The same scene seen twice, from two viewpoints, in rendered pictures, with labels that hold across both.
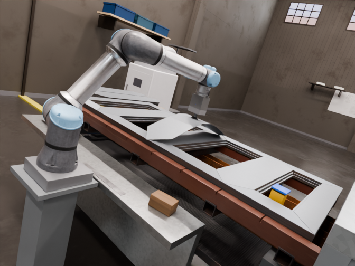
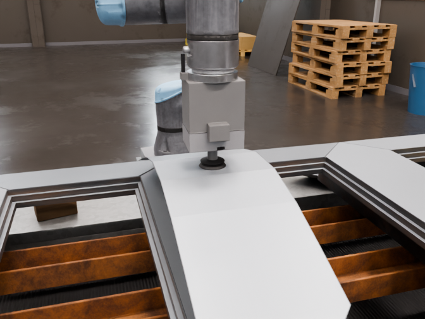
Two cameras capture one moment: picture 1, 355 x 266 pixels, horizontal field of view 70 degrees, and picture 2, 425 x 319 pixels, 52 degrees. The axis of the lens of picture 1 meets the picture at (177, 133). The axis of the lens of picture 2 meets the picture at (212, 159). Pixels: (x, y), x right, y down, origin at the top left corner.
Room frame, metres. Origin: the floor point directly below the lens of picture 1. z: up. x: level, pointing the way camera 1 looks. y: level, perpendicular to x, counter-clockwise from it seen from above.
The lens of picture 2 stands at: (1.85, -0.58, 1.22)
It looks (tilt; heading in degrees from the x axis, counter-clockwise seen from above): 21 degrees down; 128
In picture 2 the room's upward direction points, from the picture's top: straight up
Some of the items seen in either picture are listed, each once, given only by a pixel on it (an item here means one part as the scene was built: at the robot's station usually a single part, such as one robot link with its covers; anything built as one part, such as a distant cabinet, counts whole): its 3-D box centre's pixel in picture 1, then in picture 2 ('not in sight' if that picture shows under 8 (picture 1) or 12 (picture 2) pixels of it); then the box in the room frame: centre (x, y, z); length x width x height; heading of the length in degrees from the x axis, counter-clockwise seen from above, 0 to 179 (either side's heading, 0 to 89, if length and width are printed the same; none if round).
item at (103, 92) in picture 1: (121, 96); not in sight; (2.28, 0.58, 0.82); 0.80 x 0.40 x 0.06; 143
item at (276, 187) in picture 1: (280, 190); not in sight; (0.93, -0.45, 0.88); 0.06 x 0.06 x 0.02; 53
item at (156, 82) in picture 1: (150, 84); not in sight; (4.97, 0.77, 0.75); 0.77 x 0.65 x 1.51; 147
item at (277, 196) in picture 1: (271, 212); not in sight; (0.93, -0.45, 0.78); 0.05 x 0.05 x 0.19; 53
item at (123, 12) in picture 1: (119, 12); not in sight; (5.10, 1.70, 1.87); 0.50 x 0.37 x 0.19; 146
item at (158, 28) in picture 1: (156, 29); not in sight; (6.00, 1.10, 1.86); 0.46 x 0.35 x 0.18; 146
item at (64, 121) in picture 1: (64, 124); (176, 102); (0.92, 0.42, 0.89); 0.13 x 0.12 x 0.14; 38
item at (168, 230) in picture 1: (91, 159); (233, 194); (1.18, 0.38, 0.67); 1.30 x 0.20 x 0.03; 53
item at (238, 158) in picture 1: (215, 143); not in sight; (1.73, -0.28, 0.79); 1.56 x 0.09 x 0.06; 53
